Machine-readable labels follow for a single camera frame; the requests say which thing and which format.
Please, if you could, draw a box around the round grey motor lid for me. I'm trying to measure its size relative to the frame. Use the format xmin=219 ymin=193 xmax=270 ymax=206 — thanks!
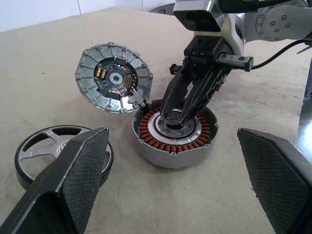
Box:
xmin=75 ymin=41 xmax=154 ymax=114

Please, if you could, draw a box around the grey round motor housing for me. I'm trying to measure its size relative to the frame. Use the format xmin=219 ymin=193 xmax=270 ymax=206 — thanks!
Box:
xmin=132 ymin=98 xmax=219 ymax=169

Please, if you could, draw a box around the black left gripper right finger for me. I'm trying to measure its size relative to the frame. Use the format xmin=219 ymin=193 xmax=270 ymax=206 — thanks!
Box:
xmin=236 ymin=127 xmax=312 ymax=234

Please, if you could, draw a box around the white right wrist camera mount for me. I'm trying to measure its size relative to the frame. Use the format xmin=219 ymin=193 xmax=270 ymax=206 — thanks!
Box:
xmin=172 ymin=0 xmax=247 ymax=54

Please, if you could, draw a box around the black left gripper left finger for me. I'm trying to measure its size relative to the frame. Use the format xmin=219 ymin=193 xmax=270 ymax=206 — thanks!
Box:
xmin=0 ymin=126 xmax=110 ymax=234

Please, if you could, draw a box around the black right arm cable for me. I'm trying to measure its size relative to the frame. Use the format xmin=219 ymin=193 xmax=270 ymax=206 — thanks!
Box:
xmin=251 ymin=39 xmax=312 ymax=71

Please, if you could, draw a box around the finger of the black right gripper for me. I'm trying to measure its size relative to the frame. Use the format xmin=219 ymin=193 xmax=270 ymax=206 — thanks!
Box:
xmin=179 ymin=63 xmax=230 ymax=123
xmin=159 ymin=63 xmax=197 ymax=123

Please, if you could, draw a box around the spoked silver rotor black rim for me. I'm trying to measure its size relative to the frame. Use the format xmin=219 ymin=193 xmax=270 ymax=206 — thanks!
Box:
xmin=14 ymin=125 xmax=115 ymax=190

